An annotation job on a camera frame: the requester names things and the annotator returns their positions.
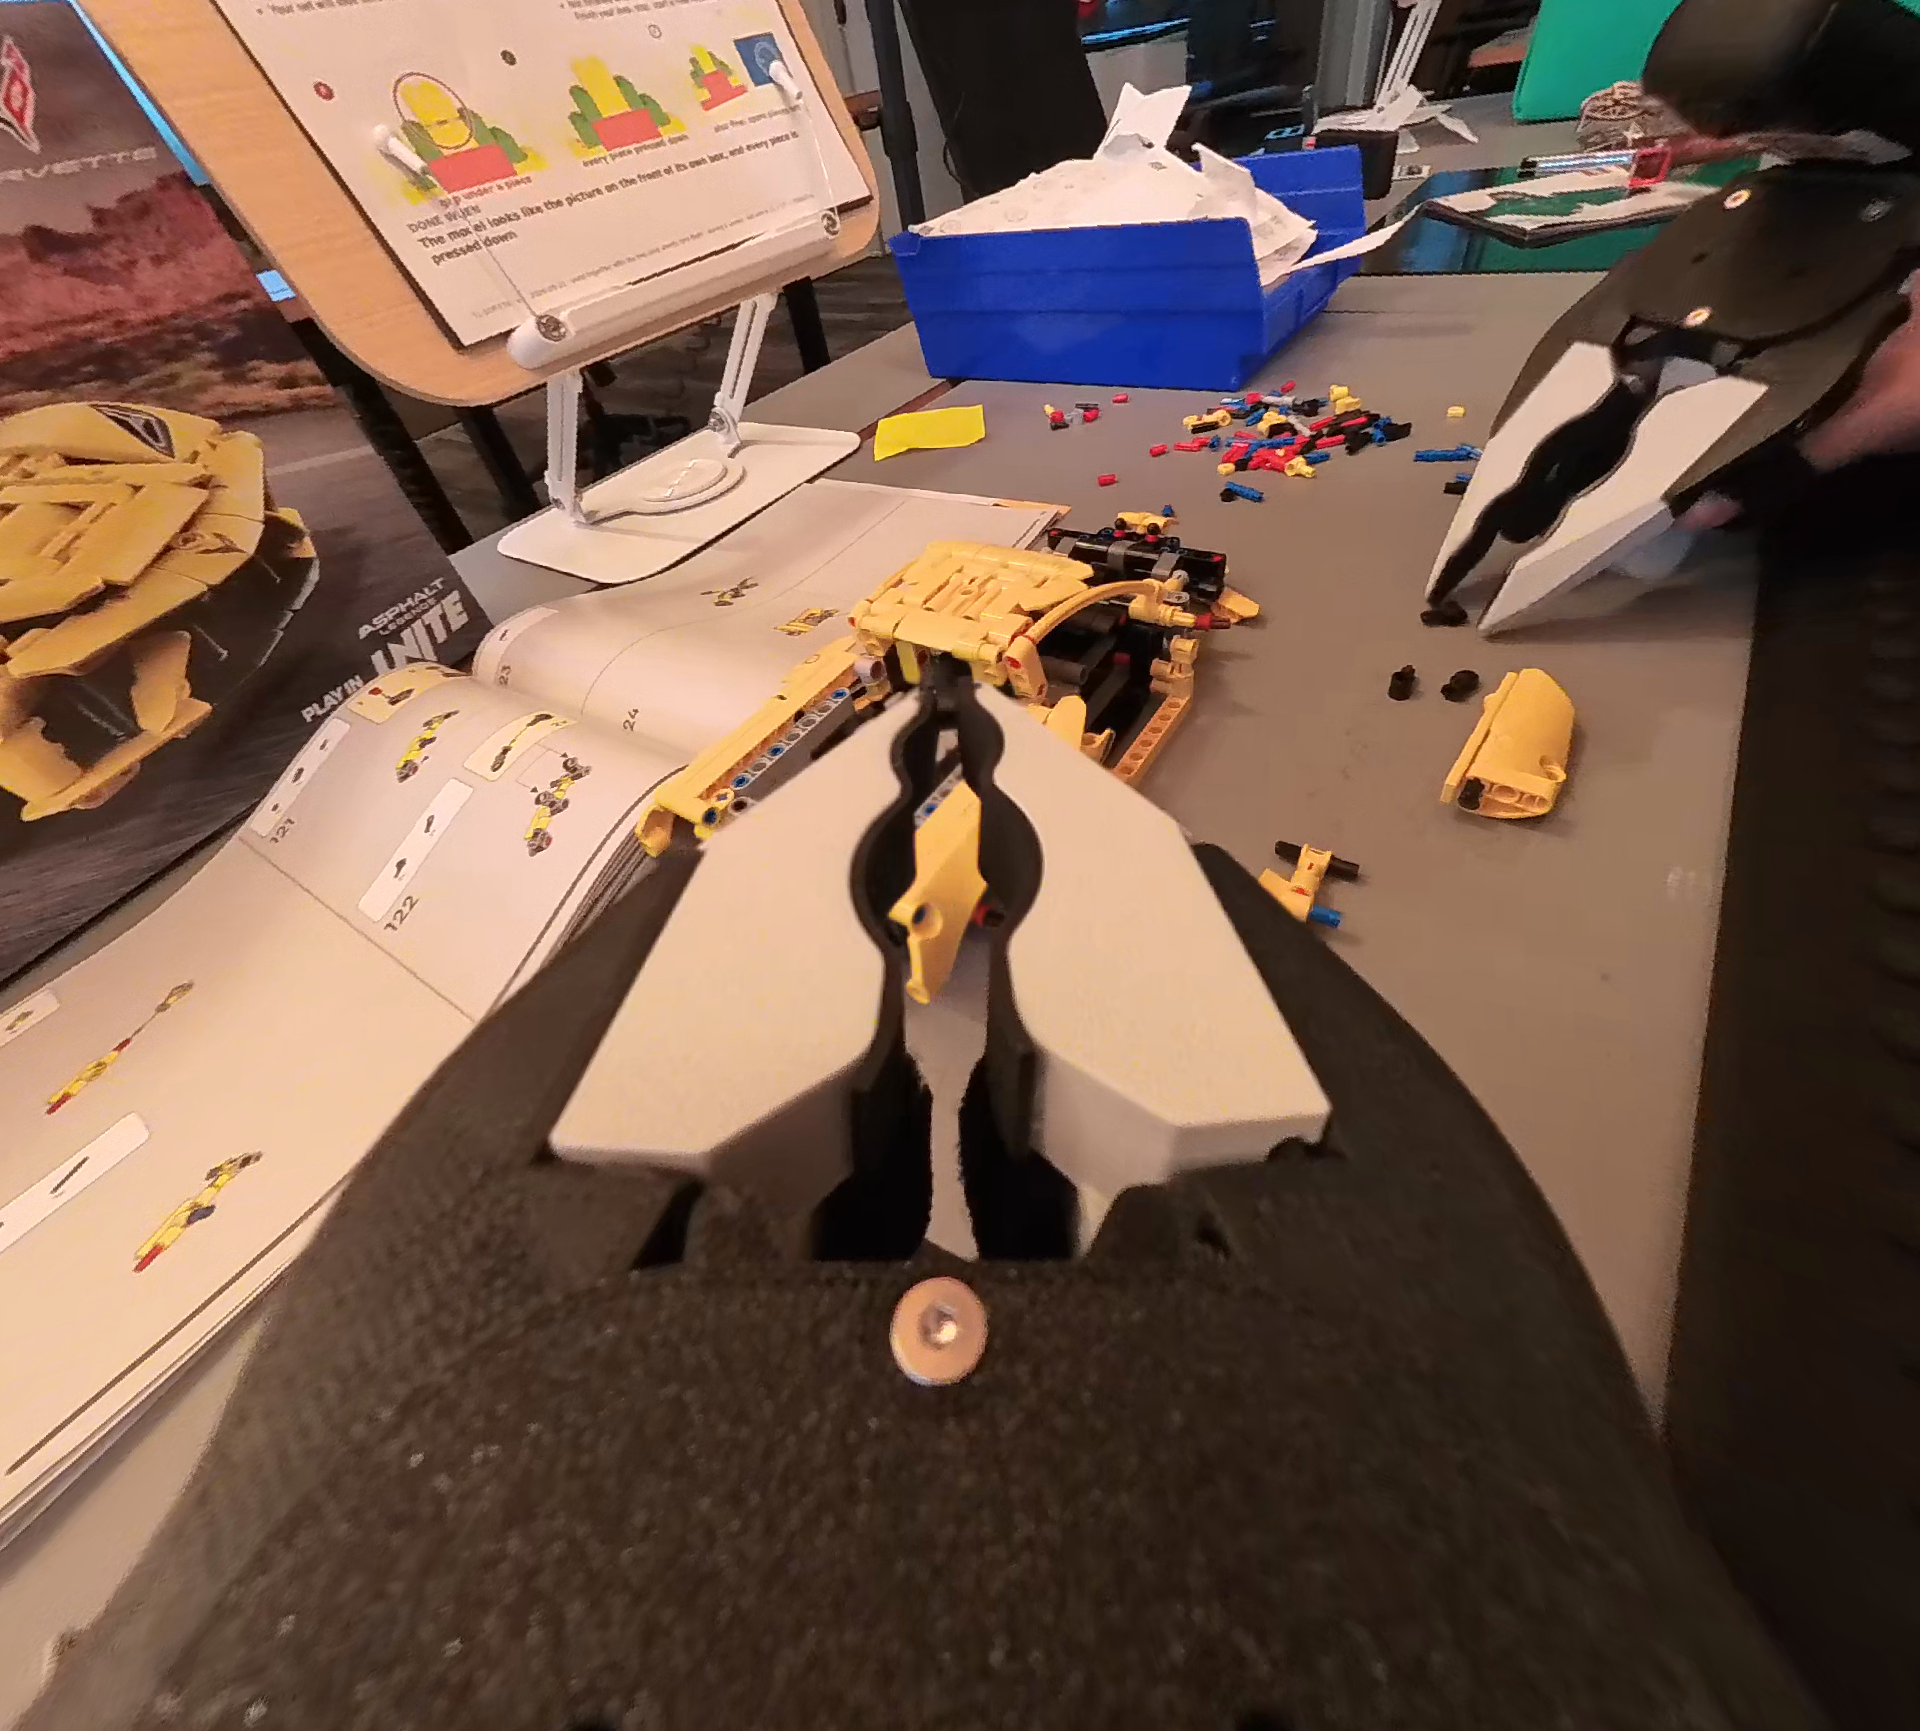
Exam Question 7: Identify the white plastic bags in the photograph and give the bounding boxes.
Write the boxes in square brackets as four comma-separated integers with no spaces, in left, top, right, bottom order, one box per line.
[915,85,1327,237]

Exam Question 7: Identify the pile of small coloured pieces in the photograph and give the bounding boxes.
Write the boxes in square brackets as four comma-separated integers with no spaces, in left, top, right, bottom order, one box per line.
[1040,381,1491,512]

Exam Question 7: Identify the scattered papers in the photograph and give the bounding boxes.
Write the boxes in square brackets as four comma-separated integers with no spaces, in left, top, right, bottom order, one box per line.
[1425,143,1714,237]

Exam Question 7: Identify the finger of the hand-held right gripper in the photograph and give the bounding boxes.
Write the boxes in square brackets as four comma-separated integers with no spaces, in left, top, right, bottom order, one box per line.
[1420,317,1690,618]
[1481,360,1802,640]

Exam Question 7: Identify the white metal stand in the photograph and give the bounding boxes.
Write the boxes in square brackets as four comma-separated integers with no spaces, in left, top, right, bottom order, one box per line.
[1321,0,1458,146]

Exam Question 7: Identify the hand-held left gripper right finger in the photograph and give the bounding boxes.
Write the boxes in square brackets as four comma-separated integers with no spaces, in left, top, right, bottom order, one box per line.
[948,682,1332,1230]

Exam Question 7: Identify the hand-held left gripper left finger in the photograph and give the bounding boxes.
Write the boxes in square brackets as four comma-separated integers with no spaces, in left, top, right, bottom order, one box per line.
[547,690,929,1259]

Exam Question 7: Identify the small yellow black brick assembly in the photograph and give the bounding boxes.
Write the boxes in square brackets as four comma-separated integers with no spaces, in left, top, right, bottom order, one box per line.
[1257,837,1360,933]

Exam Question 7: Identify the toy car box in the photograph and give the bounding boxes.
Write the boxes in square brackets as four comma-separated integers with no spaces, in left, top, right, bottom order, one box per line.
[0,0,500,987]

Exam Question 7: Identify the wooden document stand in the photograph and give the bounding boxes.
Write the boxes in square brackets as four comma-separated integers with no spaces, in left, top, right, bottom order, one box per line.
[0,0,891,590]

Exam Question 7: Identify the yellow brick car model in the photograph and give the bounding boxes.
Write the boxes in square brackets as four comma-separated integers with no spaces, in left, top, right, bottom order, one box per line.
[635,508,1270,859]

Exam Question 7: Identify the open instruction booklet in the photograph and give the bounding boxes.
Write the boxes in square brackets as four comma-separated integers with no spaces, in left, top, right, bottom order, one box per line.
[0,479,1072,1544]

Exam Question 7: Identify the printed instruction sheet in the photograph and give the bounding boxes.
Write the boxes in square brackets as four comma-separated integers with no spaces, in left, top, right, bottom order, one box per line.
[84,0,822,348]

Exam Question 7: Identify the yellow curved panel piece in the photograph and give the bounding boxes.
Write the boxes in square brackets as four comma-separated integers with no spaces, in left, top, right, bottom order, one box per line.
[1442,666,1580,825]

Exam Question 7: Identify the person's right hand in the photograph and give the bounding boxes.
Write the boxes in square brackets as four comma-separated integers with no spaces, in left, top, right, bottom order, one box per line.
[1681,353,1920,542]

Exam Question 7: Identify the grey desk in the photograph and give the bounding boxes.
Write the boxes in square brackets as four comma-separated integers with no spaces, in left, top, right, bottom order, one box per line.
[0,98,1773,1614]

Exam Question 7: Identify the blue plastic bin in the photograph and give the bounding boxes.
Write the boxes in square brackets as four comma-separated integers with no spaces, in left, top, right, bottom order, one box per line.
[895,146,1368,394]

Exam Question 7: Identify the black perforated mat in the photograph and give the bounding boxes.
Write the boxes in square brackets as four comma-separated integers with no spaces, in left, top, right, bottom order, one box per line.
[1660,456,1920,1731]

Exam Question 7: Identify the yellow sticky note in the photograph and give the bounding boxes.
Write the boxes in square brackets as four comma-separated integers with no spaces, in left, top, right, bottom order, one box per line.
[872,404,987,463]

